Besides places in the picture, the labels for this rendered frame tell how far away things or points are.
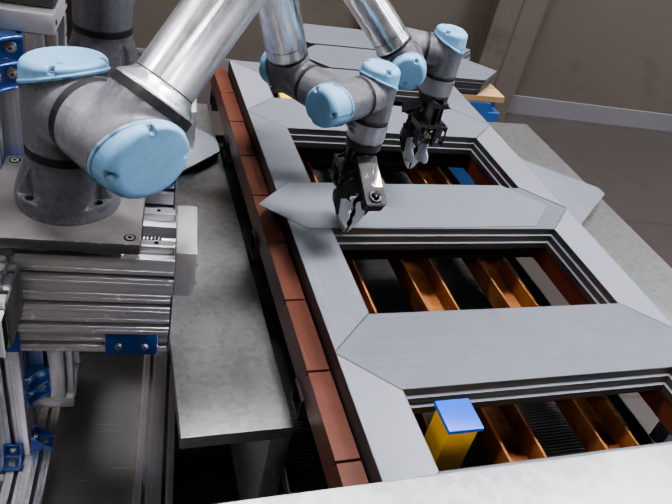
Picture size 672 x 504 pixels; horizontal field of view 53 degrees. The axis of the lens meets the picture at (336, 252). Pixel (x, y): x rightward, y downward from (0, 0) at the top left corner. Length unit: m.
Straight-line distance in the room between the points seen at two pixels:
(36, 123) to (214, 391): 0.58
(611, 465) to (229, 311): 0.84
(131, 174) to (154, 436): 1.03
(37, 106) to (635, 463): 0.87
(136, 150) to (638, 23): 4.28
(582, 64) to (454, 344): 3.73
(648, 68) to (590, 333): 3.80
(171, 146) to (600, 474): 0.65
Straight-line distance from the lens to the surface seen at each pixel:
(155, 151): 0.87
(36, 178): 1.04
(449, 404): 1.09
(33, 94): 0.98
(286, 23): 1.19
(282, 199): 1.48
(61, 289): 1.14
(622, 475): 0.90
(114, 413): 1.86
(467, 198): 1.67
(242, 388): 1.30
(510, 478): 0.82
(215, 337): 1.39
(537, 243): 1.67
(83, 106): 0.91
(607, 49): 4.86
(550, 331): 1.36
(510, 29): 4.31
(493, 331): 1.29
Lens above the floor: 1.65
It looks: 36 degrees down
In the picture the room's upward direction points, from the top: 14 degrees clockwise
